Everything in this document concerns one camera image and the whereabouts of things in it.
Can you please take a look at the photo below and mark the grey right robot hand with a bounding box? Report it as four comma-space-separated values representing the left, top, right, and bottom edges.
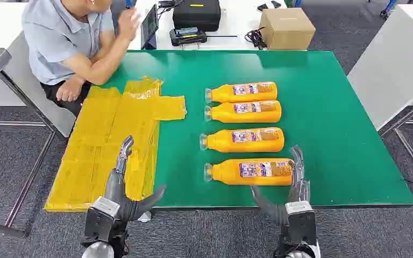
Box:
251, 145, 311, 226

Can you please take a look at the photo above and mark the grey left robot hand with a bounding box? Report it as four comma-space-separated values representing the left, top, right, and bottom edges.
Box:
103, 135, 167, 221

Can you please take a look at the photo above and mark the orange drink bottle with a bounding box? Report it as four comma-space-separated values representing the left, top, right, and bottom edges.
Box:
199, 127, 285, 153
205, 82, 277, 104
203, 158, 296, 187
204, 100, 282, 124

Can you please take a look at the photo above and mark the yellow plastic sheet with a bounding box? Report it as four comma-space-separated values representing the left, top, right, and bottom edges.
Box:
44, 76, 188, 213

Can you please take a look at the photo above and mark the green table mat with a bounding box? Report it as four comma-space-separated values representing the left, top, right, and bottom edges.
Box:
101, 49, 413, 210

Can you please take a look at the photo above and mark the brown cardboard box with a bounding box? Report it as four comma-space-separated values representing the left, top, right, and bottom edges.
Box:
258, 8, 317, 51

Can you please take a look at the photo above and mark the person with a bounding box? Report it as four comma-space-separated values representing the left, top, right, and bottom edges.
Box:
21, 0, 141, 118

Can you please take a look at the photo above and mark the white table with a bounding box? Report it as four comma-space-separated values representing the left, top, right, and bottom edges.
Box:
0, 0, 302, 51

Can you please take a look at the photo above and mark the black tablet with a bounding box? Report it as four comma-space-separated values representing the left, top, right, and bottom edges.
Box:
140, 4, 160, 50

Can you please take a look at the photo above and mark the black handheld controller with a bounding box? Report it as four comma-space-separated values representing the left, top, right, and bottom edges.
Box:
169, 27, 208, 47

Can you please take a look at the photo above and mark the black carrying case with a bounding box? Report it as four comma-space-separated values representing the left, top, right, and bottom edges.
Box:
172, 0, 222, 32

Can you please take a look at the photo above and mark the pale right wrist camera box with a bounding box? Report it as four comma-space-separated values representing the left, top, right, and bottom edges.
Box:
284, 200, 315, 217

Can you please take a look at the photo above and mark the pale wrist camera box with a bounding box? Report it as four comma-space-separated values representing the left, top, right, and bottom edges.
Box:
284, 200, 315, 217
91, 197, 121, 219

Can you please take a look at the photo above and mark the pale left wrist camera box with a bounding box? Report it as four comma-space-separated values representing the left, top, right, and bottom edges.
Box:
91, 197, 121, 219

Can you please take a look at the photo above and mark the grey table with metal frame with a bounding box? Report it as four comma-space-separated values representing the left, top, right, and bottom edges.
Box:
0, 31, 77, 239

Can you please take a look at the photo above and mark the black cable bundle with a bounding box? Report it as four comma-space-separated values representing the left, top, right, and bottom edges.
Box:
244, 27, 267, 50

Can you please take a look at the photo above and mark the pale grey table with frame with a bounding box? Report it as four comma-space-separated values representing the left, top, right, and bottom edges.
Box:
346, 4, 413, 187

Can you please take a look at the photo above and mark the black charger cable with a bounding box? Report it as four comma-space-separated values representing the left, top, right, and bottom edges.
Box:
156, 0, 185, 22

